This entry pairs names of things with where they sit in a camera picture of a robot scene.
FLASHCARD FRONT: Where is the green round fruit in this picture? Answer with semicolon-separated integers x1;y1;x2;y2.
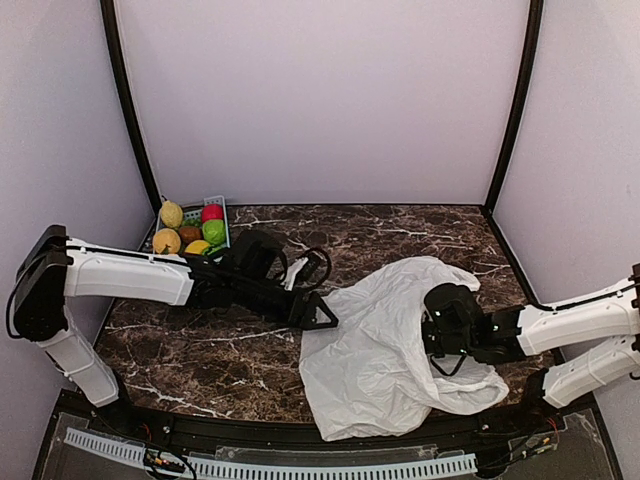
201;220;227;246

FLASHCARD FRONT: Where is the green fruit with dark patch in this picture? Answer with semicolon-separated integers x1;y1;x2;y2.
205;244;227;256

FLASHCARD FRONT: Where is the brown potato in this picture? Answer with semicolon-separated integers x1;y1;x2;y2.
178;225;203;244

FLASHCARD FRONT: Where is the yellow fruit slice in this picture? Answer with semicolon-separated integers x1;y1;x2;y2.
159;200;184;229

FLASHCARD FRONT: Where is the black right corner post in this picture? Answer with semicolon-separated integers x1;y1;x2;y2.
480;0;544;305

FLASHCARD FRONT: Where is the black front rail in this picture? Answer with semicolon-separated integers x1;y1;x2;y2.
99;399;551;451

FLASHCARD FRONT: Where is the red apple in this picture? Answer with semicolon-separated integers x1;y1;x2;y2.
201;203;225;223

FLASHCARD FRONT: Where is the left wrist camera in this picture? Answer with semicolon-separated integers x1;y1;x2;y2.
275;247;333;291

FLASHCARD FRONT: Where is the grey slotted cable duct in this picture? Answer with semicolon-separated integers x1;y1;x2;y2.
63;427;479;479

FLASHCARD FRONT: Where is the black corner post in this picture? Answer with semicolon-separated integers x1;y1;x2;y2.
480;0;544;305
99;0;161;212

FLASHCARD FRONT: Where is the white plastic bag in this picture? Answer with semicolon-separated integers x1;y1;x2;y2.
299;256;509;442

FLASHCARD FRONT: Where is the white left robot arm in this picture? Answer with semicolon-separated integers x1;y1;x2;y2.
5;225;339;436

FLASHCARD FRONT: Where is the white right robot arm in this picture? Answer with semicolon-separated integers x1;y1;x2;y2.
422;269;639;434

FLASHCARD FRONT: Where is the yellow lemon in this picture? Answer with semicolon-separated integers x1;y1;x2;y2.
184;239;211;255

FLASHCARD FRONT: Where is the light blue plastic basket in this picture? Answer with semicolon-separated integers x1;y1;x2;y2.
151;197;230;256

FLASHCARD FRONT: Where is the black left corner post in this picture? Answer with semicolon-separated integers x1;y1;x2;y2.
99;0;161;212

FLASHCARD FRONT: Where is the green grape bunch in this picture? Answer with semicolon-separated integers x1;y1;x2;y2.
182;212;202;228

